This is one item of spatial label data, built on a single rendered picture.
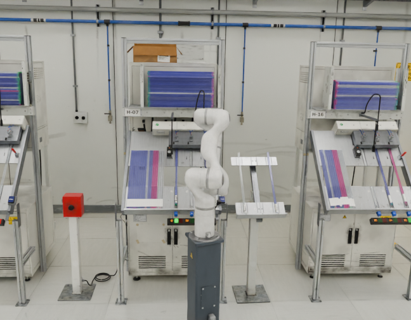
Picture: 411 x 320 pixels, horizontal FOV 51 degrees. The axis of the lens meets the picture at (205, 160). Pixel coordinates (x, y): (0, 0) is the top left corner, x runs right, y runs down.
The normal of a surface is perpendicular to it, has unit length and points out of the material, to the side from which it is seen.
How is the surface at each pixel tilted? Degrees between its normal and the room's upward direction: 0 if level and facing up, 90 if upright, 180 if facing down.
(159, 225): 90
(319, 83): 90
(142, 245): 90
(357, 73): 90
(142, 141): 42
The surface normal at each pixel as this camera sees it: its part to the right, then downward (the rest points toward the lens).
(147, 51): 0.11, 0.05
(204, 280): 0.38, 0.21
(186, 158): 0.05, -0.57
